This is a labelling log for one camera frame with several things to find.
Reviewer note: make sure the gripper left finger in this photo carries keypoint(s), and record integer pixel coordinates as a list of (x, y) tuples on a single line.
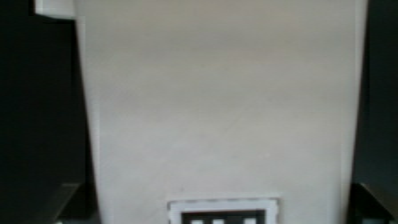
[(71, 206)]

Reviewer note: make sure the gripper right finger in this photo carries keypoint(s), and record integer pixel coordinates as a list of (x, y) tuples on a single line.
[(372, 205)]

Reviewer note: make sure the white cabinet top block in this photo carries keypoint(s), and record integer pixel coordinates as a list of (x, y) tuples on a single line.
[(221, 82)]

